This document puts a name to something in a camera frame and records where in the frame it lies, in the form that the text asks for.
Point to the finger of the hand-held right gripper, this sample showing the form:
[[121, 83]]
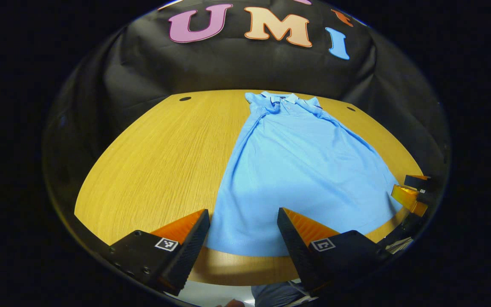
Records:
[[418, 183], [407, 198]]

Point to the person's grey trousers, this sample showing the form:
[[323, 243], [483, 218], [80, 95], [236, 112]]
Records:
[[275, 295]]

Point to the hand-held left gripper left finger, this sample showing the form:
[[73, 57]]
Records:
[[190, 249]]

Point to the light blue polo T-shirt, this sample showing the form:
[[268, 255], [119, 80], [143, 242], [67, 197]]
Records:
[[305, 170]]

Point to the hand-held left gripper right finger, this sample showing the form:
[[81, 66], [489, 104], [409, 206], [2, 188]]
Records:
[[296, 253]]

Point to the black backdrop cloth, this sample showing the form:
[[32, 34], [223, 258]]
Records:
[[228, 64]]

